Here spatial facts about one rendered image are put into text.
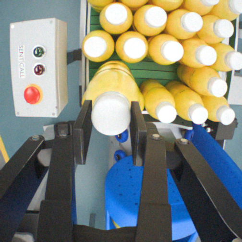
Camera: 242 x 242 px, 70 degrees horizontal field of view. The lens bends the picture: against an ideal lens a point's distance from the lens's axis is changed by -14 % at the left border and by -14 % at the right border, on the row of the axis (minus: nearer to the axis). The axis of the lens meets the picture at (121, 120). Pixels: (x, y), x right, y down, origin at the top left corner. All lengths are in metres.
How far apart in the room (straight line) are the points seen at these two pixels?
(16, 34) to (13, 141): 1.58
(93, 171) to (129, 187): 1.40
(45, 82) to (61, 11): 1.18
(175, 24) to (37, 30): 0.27
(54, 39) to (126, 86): 0.21
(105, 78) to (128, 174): 0.33
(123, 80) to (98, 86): 0.03
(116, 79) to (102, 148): 1.50
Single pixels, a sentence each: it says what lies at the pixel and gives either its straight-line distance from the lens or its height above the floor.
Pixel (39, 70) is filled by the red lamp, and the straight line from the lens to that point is 0.39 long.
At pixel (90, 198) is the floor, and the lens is 2.09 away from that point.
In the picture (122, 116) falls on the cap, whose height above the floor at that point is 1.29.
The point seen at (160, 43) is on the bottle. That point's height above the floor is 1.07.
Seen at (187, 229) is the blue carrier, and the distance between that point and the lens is 0.45.
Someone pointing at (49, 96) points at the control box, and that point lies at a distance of 0.41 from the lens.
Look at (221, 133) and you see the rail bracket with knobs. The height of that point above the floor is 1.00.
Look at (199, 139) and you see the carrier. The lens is 1.33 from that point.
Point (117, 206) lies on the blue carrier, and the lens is 0.43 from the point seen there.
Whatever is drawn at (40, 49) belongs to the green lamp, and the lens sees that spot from 0.39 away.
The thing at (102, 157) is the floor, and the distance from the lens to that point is 1.76.
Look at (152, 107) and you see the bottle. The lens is 0.43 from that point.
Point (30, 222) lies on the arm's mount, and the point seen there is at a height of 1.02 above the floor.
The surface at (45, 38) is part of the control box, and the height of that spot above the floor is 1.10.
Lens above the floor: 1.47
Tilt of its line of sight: 68 degrees down
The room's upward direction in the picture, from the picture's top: 176 degrees clockwise
